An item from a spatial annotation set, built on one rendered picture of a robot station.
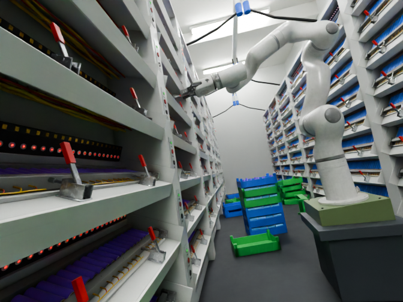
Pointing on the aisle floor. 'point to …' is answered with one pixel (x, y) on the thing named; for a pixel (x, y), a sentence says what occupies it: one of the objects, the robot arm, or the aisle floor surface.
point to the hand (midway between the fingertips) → (185, 93)
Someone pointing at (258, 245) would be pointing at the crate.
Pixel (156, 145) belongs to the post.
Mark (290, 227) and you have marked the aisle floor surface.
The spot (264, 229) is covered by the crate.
